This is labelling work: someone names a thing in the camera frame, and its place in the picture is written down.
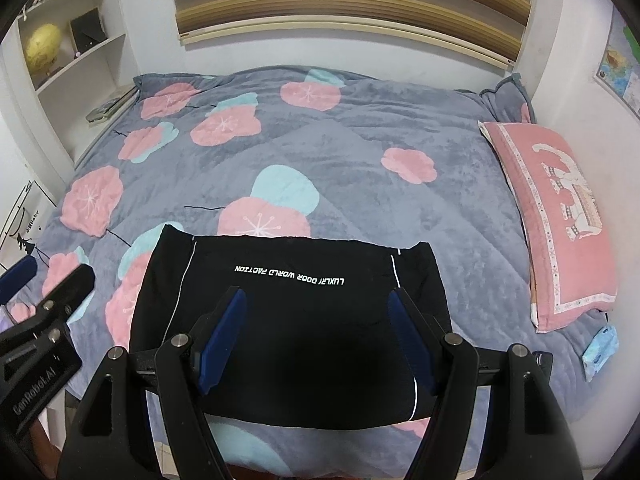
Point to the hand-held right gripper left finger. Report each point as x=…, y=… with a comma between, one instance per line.
x=222, y=340

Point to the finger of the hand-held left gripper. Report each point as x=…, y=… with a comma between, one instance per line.
x=15, y=280
x=70, y=287

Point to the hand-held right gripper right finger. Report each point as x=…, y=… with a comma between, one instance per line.
x=410, y=340

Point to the black garment with white piping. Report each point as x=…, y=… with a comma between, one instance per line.
x=300, y=340

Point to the white drawing poster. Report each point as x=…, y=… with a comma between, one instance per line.
x=22, y=220

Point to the flat stack of books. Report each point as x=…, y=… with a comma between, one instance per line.
x=112, y=105

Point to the grey floral blanket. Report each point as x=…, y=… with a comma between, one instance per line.
x=350, y=160

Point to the blue tissue packet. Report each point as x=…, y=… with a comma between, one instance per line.
x=600, y=352

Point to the pink printed pillow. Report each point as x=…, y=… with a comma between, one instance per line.
x=560, y=210

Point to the white bookshelf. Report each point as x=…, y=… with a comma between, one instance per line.
x=100, y=65

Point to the grey pillow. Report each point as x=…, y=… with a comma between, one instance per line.
x=505, y=100

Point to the black square box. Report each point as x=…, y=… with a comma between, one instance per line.
x=88, y=29

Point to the striped window blind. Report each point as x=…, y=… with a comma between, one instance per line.
x=350, y=5

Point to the wall map poster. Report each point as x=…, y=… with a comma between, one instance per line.
x=620, y=65

